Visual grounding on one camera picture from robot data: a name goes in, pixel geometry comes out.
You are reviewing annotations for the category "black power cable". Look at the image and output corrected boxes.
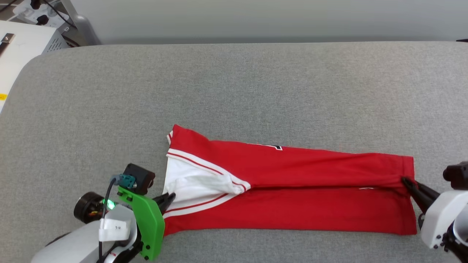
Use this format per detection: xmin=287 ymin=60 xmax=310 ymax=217
xmin=39 ymin=0 xmax=80 ymax=47

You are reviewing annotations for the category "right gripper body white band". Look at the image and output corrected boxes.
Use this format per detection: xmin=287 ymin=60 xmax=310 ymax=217
xmin=420 ymin=190 xmax=468 ymax=251

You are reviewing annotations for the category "black strap box handle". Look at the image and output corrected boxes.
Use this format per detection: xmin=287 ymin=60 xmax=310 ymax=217
xmin=0 ymin=33 xmax=15 ymax=56

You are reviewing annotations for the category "left teal cable connector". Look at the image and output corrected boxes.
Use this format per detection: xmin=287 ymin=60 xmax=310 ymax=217
xmin=110 ymin=174 xmax=138 ymax=190

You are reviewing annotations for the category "white metal box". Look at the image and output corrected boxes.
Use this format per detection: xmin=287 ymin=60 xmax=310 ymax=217
xmin=0 ymin=20 xmax=71 ymax=114

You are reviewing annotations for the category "grey partition foot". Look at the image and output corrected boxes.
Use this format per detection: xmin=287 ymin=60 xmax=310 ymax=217
xmin=75 ymin=14 xmax=102 ymax=46

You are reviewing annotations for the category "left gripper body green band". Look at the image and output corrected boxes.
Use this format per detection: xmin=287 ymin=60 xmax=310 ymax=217
xmin=74 ymin=186 xmax=165 ymax=263

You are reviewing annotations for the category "white power strip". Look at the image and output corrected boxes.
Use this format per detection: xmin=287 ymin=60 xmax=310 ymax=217
xmin=12 ymin=0 xmax=67 ymax=30

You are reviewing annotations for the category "red and white shirt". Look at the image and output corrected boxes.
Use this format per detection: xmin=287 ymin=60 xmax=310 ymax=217
xmin=162 ymin=124 xmax=418 ymax=236

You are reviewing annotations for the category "left black camera cable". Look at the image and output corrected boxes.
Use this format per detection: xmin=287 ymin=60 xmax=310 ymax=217
xmin=98 ymin=178 xmax=118 ymax=263

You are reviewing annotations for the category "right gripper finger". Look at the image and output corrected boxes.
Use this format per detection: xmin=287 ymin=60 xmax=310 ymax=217
xmin=401 ymin=177 xmax=430 ymax=213
xmin=411 ymin=181 xmax=441 ymax=203

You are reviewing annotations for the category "white partition panel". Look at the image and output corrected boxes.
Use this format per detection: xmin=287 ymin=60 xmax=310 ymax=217
xmin=60 ymin=0 xmax=468 ymax=43

